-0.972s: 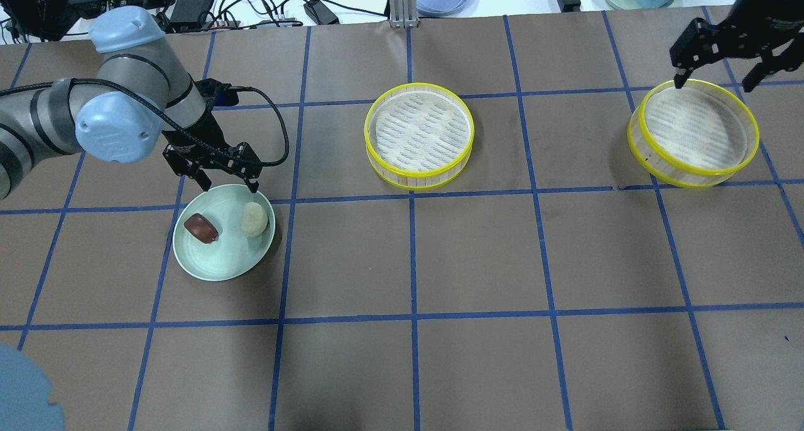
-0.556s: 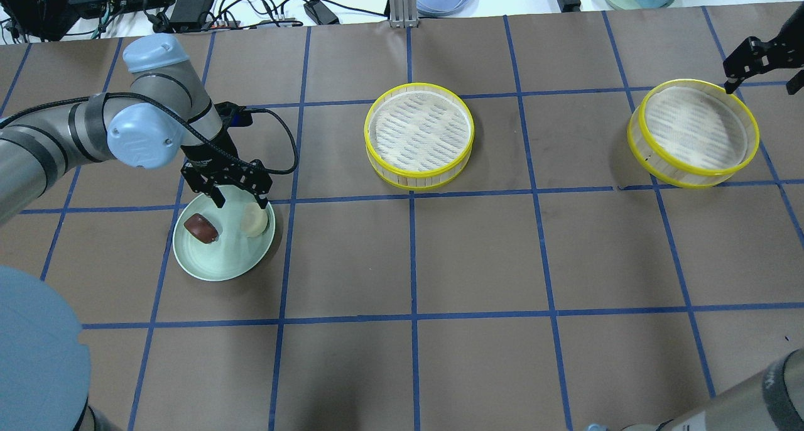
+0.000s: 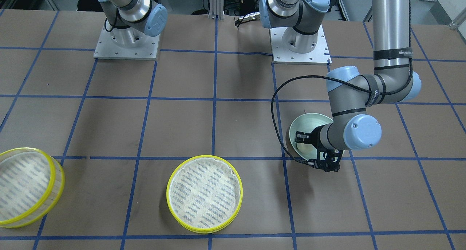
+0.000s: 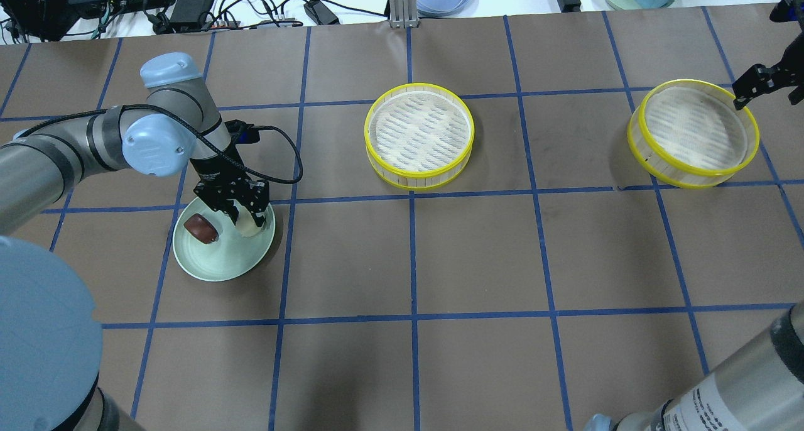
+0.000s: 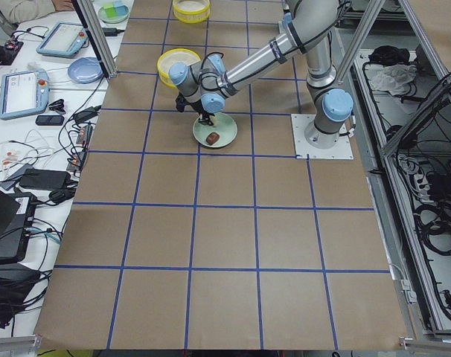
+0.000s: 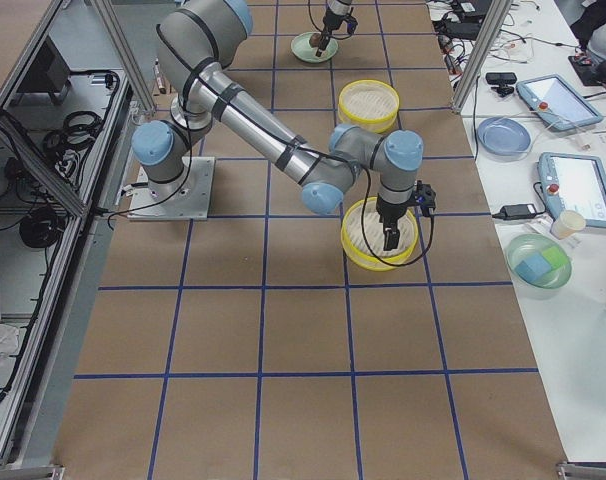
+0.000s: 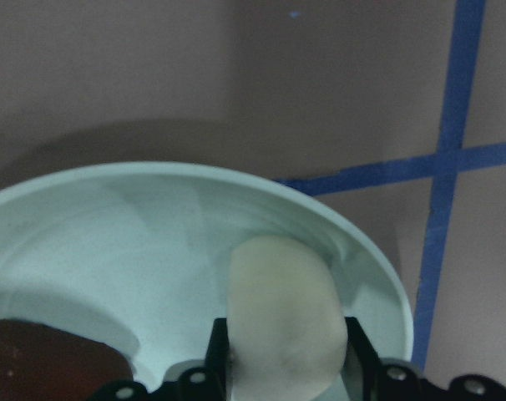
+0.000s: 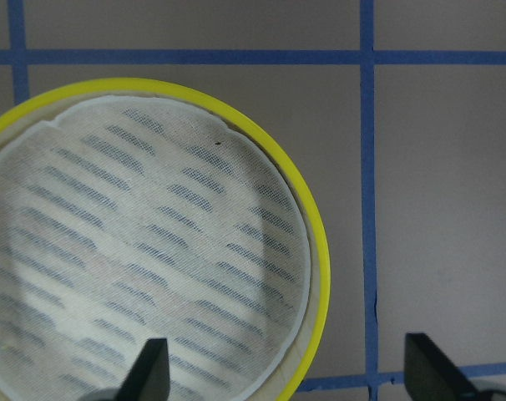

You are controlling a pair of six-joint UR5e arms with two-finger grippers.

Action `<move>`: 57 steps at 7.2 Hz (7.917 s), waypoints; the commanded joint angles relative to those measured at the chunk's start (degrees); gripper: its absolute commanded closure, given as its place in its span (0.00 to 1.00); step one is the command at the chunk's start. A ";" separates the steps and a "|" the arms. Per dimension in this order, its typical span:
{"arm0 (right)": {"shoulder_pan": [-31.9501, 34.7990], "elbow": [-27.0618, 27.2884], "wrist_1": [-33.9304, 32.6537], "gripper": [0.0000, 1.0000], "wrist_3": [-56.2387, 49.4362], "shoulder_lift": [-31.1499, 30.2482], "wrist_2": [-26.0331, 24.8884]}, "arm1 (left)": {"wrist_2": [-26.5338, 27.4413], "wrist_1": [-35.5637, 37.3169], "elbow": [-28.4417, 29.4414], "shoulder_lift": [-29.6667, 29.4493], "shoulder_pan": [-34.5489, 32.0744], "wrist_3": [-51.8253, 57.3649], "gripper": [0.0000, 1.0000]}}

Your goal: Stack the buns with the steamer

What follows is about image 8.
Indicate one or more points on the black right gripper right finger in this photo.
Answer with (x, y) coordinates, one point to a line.
(430, 375)

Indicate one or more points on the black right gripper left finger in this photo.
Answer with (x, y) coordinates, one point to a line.
(148, 378)

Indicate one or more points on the yellow steamer basket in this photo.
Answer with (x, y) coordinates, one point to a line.
(133, 209)

